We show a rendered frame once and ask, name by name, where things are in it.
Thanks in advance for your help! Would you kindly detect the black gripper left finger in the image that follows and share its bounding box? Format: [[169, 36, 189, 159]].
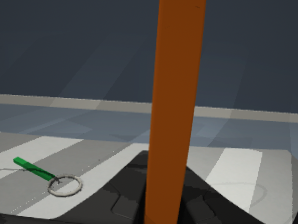
[[0, 151, 149, 224]]

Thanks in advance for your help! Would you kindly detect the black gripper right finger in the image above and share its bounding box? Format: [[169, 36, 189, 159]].
[[176, 165, 263, 224]]

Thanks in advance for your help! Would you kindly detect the green-handled metal loop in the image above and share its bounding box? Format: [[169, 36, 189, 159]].
[[13, 156, 82, 197]]

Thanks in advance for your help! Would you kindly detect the orange handle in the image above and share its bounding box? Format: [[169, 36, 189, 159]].
[[144, 0, 206, 224]]

